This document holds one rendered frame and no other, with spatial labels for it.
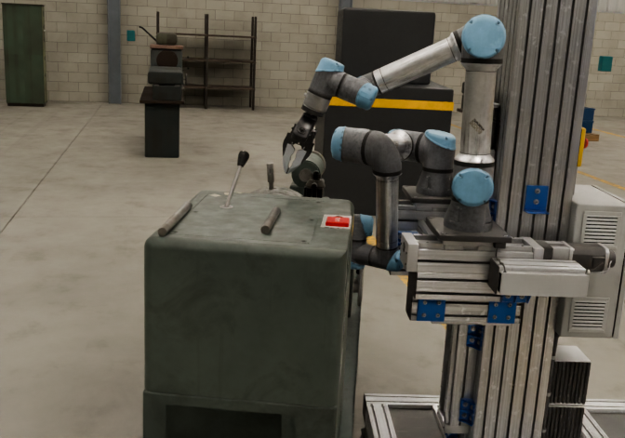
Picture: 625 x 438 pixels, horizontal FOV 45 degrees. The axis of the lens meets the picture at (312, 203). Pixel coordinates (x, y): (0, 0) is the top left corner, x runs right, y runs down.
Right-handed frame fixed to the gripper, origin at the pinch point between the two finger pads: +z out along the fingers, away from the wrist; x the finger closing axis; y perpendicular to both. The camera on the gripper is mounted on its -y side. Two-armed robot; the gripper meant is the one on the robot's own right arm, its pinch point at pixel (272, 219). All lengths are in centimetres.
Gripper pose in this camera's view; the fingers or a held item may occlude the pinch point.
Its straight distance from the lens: 264.8
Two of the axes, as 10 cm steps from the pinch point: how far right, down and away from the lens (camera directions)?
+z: -9.9, -0.8, 1.0
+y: 1.1, -2.1, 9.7
